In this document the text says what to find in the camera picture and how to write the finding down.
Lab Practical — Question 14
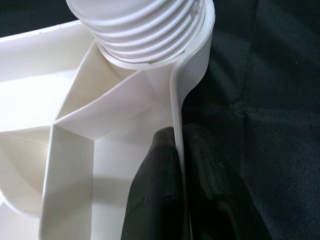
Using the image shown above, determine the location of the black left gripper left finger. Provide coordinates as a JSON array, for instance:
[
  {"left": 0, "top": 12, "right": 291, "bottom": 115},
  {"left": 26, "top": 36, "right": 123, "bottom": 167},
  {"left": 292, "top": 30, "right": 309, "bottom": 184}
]
[{"left": 119, "top": 125, "right": 187, "bottom": 240}]

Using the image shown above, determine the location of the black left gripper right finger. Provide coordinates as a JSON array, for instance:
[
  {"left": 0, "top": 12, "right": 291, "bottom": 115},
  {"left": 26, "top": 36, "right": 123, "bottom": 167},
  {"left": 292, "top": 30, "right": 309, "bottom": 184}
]
[{"left": 182, "top": 123, "right": 263, "bottom": 240}]

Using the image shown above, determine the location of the white plastic table top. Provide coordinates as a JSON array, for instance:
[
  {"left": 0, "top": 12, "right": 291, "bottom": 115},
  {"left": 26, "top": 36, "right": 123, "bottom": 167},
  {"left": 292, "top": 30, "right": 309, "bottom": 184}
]
[{"left": 0, "top": 0, "right": 216, "bottom": 240}]

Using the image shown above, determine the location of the white plastic table leg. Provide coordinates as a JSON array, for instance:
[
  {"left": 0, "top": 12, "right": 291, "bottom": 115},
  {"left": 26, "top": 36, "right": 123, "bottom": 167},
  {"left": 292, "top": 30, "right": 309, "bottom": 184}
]
[{"left": 66, "top": 0, "right": 209, "bottom": 69}]

